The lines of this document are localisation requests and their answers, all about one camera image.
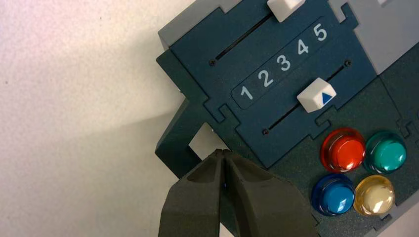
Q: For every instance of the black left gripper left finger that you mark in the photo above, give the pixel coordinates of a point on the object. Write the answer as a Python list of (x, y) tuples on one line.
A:
[(193, 202)]

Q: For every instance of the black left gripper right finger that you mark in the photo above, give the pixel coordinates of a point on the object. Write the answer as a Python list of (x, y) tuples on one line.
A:
[(265, 202)]

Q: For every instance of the grey and teal control box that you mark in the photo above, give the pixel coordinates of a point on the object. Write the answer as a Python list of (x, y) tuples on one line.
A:
[(288, 55)]

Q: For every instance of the blue dome push button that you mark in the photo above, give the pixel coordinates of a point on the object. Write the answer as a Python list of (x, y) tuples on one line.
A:
[(334, 196)]

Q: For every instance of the red dome push button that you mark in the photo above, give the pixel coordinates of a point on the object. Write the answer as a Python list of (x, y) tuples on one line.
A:
[(345, 151)]

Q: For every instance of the yellow dome push button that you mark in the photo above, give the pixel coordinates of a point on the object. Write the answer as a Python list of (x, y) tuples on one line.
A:
[(374, 196)]

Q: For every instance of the white slider knob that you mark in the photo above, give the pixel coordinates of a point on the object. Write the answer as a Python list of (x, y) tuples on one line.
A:
[(284, 8), (315, 95)]

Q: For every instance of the teal dome push button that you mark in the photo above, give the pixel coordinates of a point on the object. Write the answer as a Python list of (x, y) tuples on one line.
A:
[(386, 153)]

